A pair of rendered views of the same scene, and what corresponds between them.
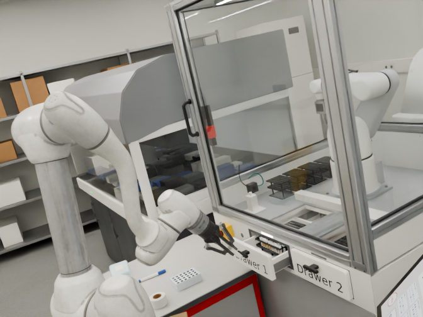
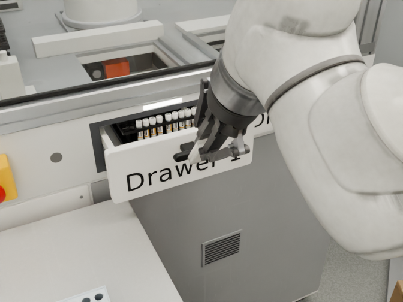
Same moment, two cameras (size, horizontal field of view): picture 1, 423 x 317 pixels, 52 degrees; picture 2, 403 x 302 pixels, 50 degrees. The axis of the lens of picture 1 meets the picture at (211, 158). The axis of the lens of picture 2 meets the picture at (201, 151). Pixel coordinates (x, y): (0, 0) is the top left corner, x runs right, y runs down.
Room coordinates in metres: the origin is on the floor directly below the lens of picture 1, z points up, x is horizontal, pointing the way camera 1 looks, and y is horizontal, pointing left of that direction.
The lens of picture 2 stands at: (1.64, 0.59, 1.33)
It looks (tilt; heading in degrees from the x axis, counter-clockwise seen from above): 34 degrees down; 271
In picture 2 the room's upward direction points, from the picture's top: straight up
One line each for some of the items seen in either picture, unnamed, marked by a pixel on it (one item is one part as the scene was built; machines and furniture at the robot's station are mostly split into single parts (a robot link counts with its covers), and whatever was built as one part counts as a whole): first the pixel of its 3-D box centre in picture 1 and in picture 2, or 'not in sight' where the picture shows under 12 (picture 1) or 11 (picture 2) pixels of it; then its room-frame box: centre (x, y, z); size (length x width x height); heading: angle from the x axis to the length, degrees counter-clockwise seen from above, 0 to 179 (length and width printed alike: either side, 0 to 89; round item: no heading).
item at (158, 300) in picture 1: (158, 300); not in sight; (1.68, 0.36, 0.78); 0.07 x 0.07 x 0.04
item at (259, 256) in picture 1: (251, 257); (185, 157); (1.68, -0.07, 0.87); 0.29 x 0.02 x 0.11; 27
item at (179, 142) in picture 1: (165, 143); not in sight; (3.41, 0.33, 1.13); 1.78 x 1.14 x 0.45; 27
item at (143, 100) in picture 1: (174, 170); not in sight; (3.42, 0.32, 0.89); 1.86 x 1.21 x 1.78; 27
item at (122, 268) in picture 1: (120, 271); not in sight; (2.03, 0.58, 0.78); 0.15 x 0.10 x 0.04; 15
